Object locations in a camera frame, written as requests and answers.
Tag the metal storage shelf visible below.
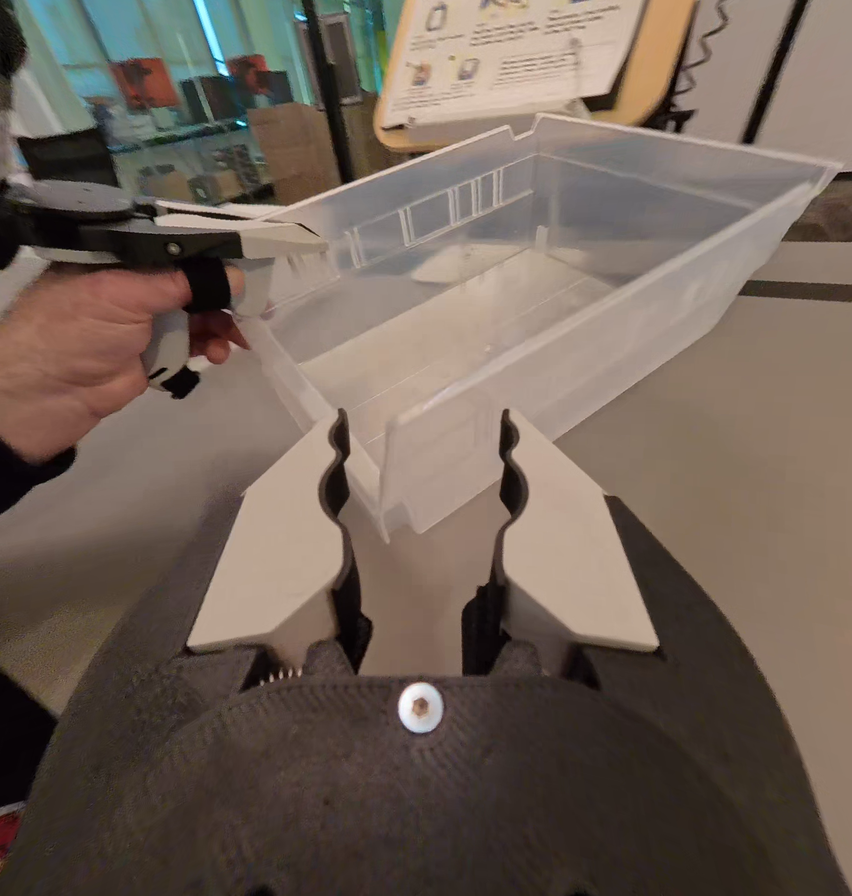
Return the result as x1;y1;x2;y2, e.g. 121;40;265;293
107;52;315;204

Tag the wooden instruction board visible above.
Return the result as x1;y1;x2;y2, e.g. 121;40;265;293
373;0;701;151

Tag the person's left hand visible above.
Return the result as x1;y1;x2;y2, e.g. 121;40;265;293
0;267;252;463

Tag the white instruction sheet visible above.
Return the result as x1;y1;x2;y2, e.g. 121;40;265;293
382;0;652;128

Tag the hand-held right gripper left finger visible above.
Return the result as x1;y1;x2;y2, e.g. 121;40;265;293
186;408;375;672

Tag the white partition panel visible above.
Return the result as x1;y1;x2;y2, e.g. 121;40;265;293
755;0;852;172

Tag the clear plastic bin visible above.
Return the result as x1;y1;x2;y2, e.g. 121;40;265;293
247;112;843;543

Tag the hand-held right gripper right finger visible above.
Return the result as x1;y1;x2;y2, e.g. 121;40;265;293
461;408;661;676

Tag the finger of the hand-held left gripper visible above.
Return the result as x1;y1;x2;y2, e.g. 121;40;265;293
139;198;302;235
238;223;330;261

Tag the black coiled cable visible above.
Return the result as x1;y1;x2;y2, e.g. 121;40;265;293
676;0;715;133

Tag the person's dark clothing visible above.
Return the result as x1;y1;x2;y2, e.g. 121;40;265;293
0;651;59;819

